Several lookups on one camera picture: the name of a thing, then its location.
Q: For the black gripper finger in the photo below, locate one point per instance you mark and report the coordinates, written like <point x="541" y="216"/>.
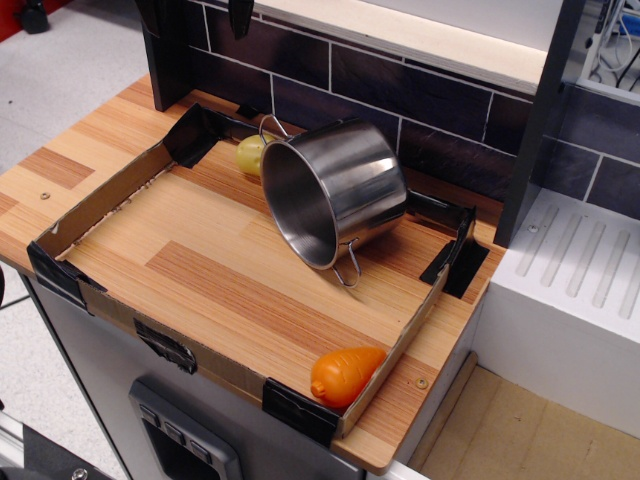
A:
<point x="240" y="15"/>
<point x="150" y="15"/>

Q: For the stainless steel pot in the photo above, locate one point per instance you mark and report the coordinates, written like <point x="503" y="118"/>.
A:
<point x="331" y="190"/>

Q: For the cardboard fence with black tape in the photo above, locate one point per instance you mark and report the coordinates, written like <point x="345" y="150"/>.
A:
<point x="181" y="245"/>

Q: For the yellow plastic potato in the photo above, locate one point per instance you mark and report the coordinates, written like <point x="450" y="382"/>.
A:
<point x="249" y="152"/>

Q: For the light wooden shelf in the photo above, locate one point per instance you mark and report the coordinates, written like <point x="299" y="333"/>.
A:
<point x="480" y="57"/>

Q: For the dark grey right panel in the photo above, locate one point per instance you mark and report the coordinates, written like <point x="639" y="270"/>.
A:
<point x="562" y="68"/>

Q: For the orange plastic carrot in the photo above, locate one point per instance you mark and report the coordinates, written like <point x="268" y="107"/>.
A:
<point x="338" y="377"/>

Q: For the grey oven control panel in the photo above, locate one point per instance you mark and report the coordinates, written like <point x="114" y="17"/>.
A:
<point x="183" y="448"/>

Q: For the white drainer sink unit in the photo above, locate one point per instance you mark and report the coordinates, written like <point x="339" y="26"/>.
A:
<point x="561" y="314"/>

